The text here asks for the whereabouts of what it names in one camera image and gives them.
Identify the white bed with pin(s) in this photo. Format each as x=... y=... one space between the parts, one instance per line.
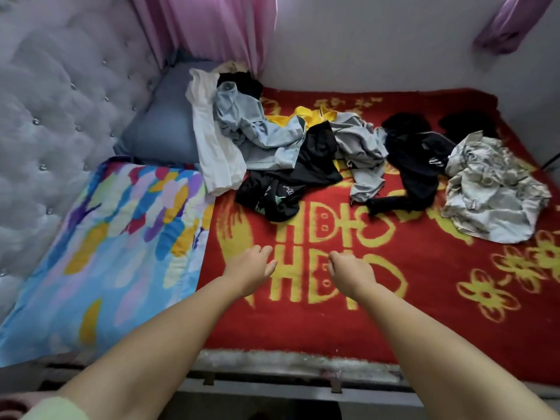
x=306 y=380

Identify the grey pillow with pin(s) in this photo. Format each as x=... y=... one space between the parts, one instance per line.
x=162 y=122

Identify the black printed t-shirt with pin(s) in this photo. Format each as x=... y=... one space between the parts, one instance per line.
x=284 y=183

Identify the person's left forearm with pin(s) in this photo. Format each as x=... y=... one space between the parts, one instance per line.
x=149 y=354

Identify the pile of mixed clothes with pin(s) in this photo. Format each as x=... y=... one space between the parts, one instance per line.
x=490 y=188

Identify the white tufted headboard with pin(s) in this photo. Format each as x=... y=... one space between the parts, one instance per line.
x=61 y=100

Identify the person's right hand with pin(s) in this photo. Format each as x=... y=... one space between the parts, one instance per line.
x=352 y=275

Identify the pink rolled mat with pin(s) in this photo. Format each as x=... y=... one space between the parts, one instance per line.
x=17 y=402

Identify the tied pink curtain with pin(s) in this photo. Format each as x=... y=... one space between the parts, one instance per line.
x=516 y=17

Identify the colourful patterned pillow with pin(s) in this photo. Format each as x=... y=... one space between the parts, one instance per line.
x=114 y=258

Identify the red bedsheet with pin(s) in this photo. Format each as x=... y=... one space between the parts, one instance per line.
x=420 y=319

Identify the person's left hand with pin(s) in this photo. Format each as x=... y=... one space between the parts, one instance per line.
x=249 y=271

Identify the wide pink curtain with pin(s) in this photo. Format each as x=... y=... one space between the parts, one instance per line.
x=210 y=26

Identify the person's right forearm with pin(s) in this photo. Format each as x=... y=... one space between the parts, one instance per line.
x=437 y=358

